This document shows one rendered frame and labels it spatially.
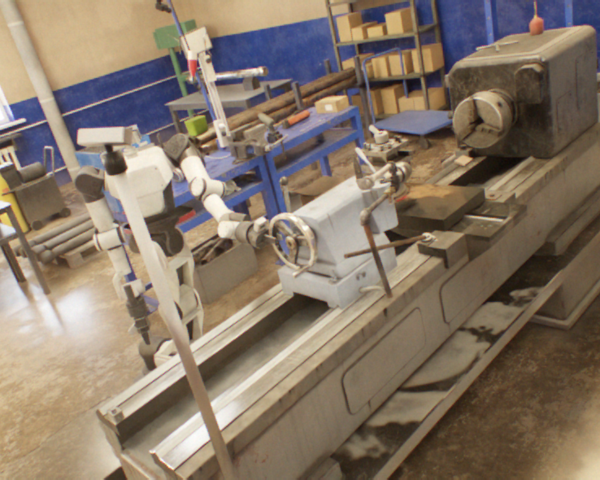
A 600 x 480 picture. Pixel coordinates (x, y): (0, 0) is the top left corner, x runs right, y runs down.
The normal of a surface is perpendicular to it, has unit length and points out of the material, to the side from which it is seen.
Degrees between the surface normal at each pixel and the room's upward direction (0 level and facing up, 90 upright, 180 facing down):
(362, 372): 90
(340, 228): 76
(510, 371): 0
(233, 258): 90
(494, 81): 90
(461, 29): 90
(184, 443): 0
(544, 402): 0
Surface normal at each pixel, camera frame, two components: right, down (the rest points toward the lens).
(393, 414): -0.24, -0.89
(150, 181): 0.22, 0.31
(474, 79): -0.69, 0.43
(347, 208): 0.64, 0.00
